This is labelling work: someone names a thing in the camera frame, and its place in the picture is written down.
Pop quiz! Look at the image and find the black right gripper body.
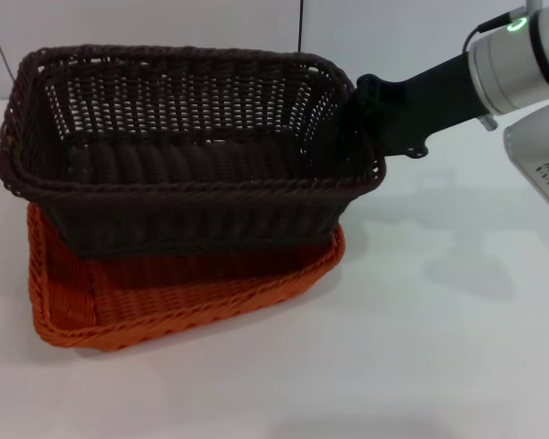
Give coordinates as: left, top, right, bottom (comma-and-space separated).
357, 52, 484, 160

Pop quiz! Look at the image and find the dark brown woven basket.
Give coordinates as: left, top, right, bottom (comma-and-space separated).
0, 44, 388, 260

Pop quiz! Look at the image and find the orange woven plastic basket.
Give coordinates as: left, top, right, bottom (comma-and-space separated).
26, 200, 347, 354

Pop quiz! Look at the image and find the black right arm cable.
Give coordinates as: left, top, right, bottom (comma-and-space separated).
461, 11, 517, 49

